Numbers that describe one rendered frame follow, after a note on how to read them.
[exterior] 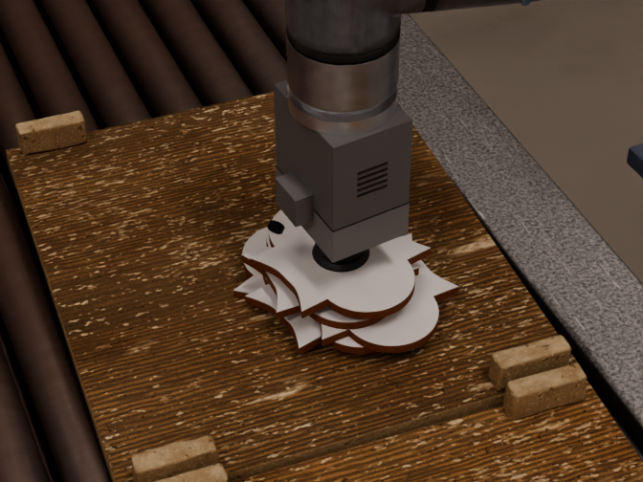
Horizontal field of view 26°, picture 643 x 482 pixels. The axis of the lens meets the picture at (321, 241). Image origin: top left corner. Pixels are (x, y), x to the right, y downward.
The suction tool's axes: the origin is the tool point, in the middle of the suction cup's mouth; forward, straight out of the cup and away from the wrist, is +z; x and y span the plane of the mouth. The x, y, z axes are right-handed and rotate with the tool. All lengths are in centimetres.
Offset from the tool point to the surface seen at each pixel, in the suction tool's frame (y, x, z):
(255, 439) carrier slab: 9.1, -12.2, 4.0
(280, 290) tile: -0.1, -5.1, 0.6
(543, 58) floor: -123, 122, 98
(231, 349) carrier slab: 0.5, -9.8, 4.0
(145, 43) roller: -41.9, 2.3, 5.6
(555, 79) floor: -116, 120, 98
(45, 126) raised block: -28.6, -12.8, 1.3
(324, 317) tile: 4.0, -3.7, 0.7
